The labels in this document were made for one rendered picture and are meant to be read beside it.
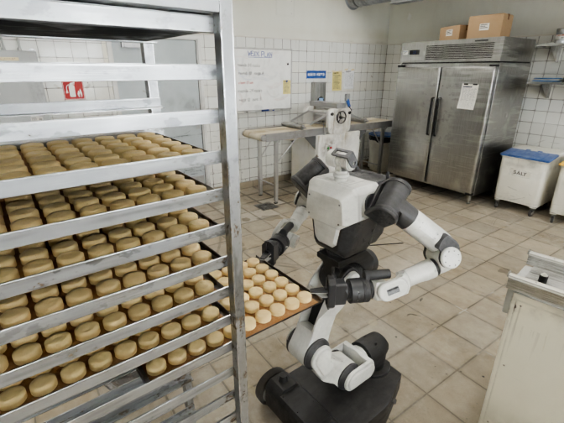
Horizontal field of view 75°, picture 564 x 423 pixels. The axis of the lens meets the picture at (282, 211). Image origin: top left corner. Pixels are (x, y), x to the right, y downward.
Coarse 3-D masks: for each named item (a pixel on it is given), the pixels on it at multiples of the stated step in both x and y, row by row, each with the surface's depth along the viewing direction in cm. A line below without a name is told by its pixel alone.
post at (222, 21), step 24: (216, 24) 73; (216, 48) 75; (240, 216) 88; (240, 240) 90; (240, 264) 92; (240, 288) 95; (240, 312) 97; (240, 336) 100; (240, 360) 102; (240, 384) 105; (240, 408) 108
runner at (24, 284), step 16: (224, 224) 89; (160, 240) 80; (176, 240) 83; (192, 240) 85; (112, 256) 75; (128, 256) 77; (144, 256) 79; (48, 272) 68; (64, 272) 70; (80, 272) 72; (0, 288) 64; (16, 288) 65; (32, 288) 67
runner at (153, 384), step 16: (208, 352) 98; (224, 352) 102; (176, 368) 93; (192, 368) 96; (144, 384) 88; (160, 384) 91; (112, 400) 84; (128, 400) 87; (80, 416) 80; (96, 416) 83
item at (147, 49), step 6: (144, 48) 106; (150, 48) 107; (144, 54) 106; (150, 54) 107; (144, 60) 107; (150, 60) 108; (150, 84) 110; (156, 84) 111; (150, 90) 110; (156, 90) 111; (150, 96) 111; (156, 96) 112; (156, 108) 113; (186, 384) 152; (186, 402) 155; (192, 402) 157
